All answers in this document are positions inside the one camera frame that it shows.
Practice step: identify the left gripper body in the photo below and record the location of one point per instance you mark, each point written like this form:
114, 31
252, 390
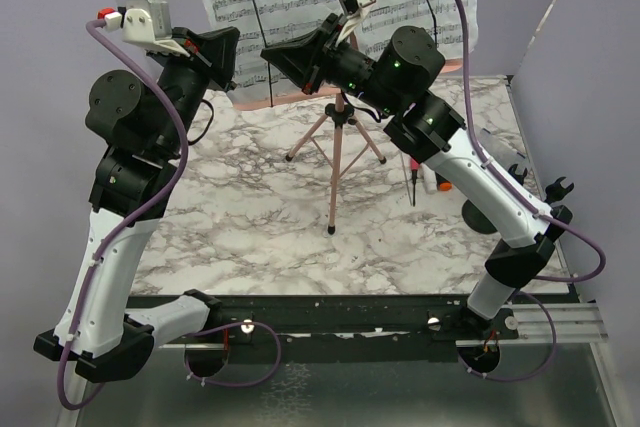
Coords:
184, 81

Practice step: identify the yellow black T-handle hex key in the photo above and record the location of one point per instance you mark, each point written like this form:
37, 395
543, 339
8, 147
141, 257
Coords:
406, 177

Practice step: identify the red handled screwdriver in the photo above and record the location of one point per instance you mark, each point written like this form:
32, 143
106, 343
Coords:
414, 169

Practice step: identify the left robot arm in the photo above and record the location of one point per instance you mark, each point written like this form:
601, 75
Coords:
132, 185

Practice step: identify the white microphone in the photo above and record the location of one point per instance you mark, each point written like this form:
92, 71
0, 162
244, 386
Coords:
429, 180

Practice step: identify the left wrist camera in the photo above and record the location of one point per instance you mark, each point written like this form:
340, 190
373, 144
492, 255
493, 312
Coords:
145, 24

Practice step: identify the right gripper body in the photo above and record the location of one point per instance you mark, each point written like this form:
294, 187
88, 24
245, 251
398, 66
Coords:
342, 65

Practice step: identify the clear plastic parts box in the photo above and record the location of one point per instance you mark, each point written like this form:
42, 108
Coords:
500, 150

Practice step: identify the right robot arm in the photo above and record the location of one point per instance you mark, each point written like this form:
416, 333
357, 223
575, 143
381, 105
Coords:
430, 131

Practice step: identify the black microphone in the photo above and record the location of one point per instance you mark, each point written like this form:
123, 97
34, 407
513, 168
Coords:
443, 185

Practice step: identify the black stand of white microphone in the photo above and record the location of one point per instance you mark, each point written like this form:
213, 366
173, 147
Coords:
517, 173

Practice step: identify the pink music stand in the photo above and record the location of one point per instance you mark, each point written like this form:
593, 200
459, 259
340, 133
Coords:
339, 115

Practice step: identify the black mounting rail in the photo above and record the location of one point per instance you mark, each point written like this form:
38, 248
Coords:
336, 329

